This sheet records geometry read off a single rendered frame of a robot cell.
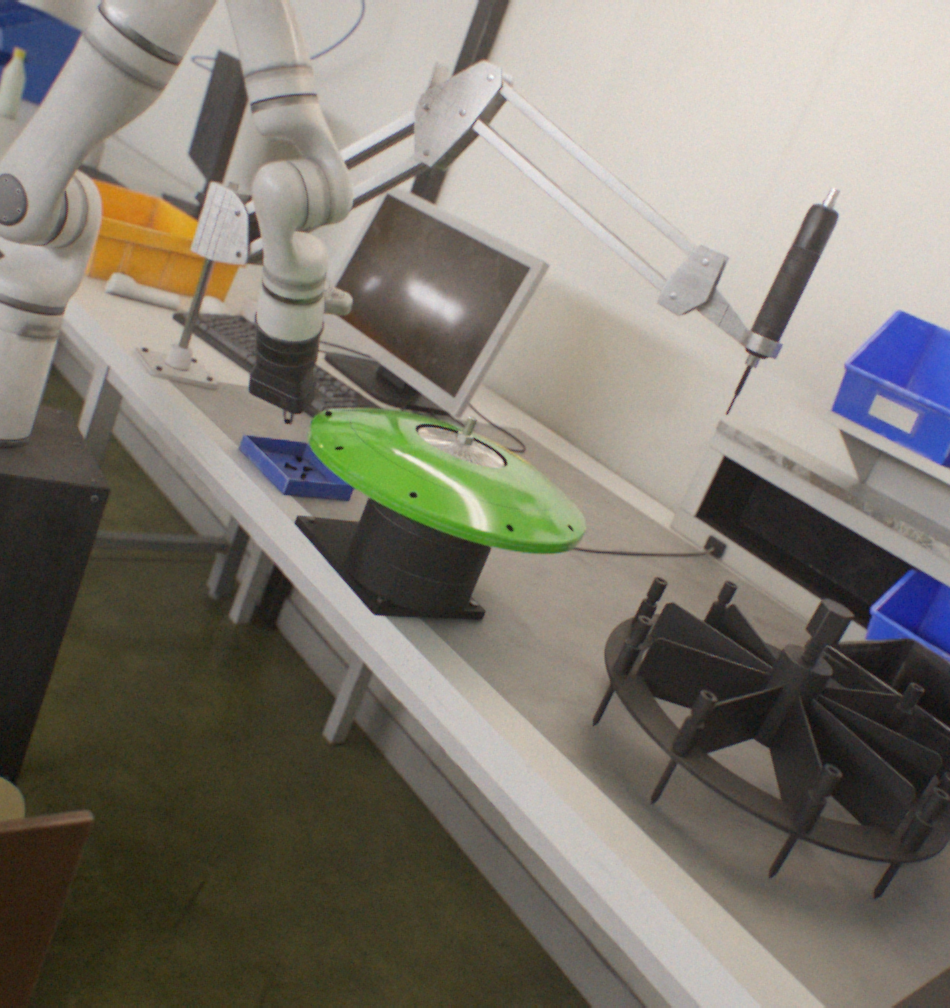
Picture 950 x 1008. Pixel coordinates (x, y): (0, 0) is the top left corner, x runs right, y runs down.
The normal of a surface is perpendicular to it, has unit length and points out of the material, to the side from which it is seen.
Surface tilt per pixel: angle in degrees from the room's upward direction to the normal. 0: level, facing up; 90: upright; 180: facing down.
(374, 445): 21
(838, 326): 90
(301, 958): 0
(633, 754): 0
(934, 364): 90
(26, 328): 90
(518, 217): 90
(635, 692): 4
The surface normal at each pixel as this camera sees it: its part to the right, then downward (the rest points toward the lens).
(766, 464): -0.71, -0.09
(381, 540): -0.55, 0.03
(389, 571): -0.31, 0.16
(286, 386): -0.37, 0.54
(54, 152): -0.09, 0.29
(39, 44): 0.60, 0.45
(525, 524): 0.55, -0.63
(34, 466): 0.37, -0.89
